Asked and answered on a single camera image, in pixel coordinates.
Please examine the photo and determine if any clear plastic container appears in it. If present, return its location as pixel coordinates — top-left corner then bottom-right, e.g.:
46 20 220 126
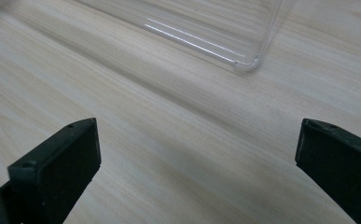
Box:
75 0 298 73

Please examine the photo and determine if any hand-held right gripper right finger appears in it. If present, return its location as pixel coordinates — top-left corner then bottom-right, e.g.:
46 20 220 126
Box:
295 118 361 224

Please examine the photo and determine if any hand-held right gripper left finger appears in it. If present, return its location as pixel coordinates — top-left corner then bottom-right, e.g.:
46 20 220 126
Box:
0 117 102 224

